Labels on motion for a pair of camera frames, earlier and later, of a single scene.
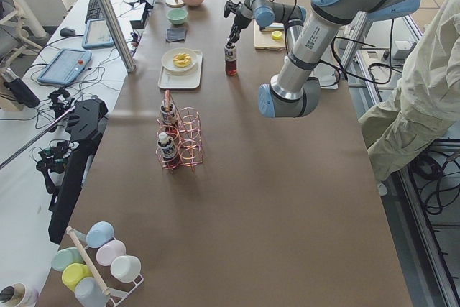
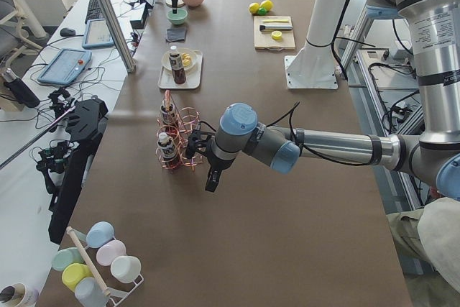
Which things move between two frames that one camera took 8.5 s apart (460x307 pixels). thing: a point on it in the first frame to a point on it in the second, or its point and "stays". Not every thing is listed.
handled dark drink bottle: (230, 54) to (177, 66)
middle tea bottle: (167, 151) stays
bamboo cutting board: (263, 39) stays
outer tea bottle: (169, 118) stays
